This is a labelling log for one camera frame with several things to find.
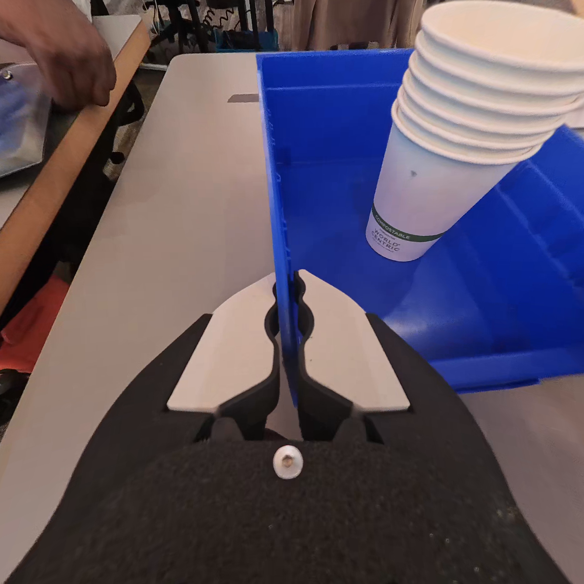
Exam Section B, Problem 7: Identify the blue plastic bin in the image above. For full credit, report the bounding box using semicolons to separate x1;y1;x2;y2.
255;48;584;408

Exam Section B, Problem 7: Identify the red object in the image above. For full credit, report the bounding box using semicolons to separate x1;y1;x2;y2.
0;274;70;376

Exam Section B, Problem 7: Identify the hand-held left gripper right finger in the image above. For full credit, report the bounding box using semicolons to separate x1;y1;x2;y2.
294;269;410;441

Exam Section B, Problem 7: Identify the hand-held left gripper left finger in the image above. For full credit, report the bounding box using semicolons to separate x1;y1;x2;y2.
166;273;280;440

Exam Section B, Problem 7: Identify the wood-edged table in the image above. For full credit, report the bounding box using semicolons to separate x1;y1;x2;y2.
0;14;152;315

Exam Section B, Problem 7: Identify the stack of nested paper cups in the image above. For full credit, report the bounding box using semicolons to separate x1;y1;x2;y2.
365;0;584;263

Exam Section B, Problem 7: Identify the grey pouch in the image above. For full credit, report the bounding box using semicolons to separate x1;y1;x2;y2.
0;61;53;179

